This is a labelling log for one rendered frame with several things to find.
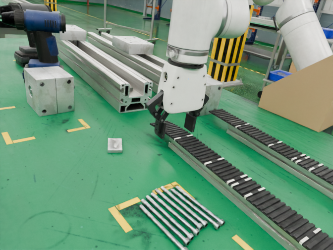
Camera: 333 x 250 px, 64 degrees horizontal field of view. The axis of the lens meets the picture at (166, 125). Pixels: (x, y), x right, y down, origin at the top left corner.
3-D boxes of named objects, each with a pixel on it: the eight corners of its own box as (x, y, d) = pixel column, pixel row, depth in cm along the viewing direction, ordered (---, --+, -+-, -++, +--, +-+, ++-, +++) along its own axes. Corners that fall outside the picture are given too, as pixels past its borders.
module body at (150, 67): (198, 102, 90) (203, 78, 86) (174, 105, 85) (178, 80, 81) (105, 48, 147) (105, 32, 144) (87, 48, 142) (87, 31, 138)
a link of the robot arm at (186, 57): (182, 51, 48) (180, 67, 49) (217, 51, 53) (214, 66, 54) (157, 41, 54) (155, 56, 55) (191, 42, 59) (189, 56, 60)
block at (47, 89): (83, 109, 74) (82, 75, 69) (39, 116, 66) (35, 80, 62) (68, 96, 80) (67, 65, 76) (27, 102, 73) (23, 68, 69)
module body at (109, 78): (149, 109, 80) (152, 81, 76) (119, 113, 74) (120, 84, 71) (70, 48, 137) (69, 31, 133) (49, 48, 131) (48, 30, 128)
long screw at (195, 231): (199, 234, 40) (200, 229, 39) (194, 237, 39) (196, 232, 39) (153, 195, 47) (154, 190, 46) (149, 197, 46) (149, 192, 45)
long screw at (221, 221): (224, 224, 42) (226, 219, 42) (220, 227, 42) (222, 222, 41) (178, 188, 49) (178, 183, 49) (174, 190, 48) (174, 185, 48)
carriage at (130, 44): (152, 60, 111) (154, 43, 108) (128, 61, 105) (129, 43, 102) (134, 51, 122) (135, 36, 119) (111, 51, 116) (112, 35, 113)
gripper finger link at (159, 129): (155, 113, 54) (152, 141, 57) (168, 111, 56) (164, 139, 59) (147, 107, 57) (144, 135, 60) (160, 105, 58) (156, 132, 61)
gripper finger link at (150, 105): (147, 93, 52) (148, 118, 55) (180, 85, 56) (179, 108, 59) (144, 91, 53) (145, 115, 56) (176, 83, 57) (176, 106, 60)
